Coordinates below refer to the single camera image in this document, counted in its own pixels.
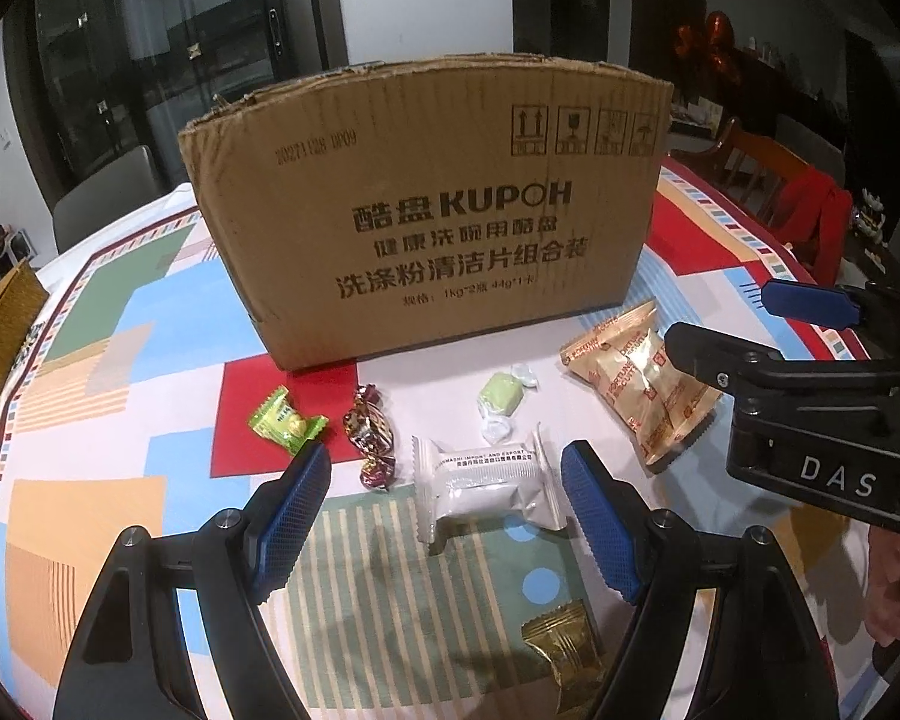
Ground red foil balloons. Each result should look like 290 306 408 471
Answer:
675 11 743 87

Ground glass sliding door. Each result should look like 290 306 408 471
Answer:
4 0 346 241

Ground grey padded chair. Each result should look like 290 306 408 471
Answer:
52 144 170 256

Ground dark red twist-wrapped candy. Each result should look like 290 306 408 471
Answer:
343 382 400 494

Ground white shoe rack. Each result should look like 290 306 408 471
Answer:
0 223 35 271

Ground grey armchair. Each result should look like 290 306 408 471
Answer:
776 114 845 166

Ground pale green candy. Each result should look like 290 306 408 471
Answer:
478 361 541 443

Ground gold snack bag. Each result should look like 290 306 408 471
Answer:
559 300 725 475

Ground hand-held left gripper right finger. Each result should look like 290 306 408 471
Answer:
560 441 833 720

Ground white snack packet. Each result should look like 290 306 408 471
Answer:
410 424 571 550

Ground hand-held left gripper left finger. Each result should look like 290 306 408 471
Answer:
52 439 331 720

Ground small gold snack packet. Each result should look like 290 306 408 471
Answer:
520 600 608 700

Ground brown cardboard box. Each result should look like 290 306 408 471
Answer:
178 52 676 372

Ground red cloth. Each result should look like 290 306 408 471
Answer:
776 169 854 263

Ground green candy packet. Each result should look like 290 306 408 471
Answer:
247 385 329 456

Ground golden woven box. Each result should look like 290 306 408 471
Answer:
0 259 50 421

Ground brown wooden chair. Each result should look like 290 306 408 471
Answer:
709 118 848 241

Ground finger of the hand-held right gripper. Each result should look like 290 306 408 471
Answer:
761 279 871 331
664 321 900 410

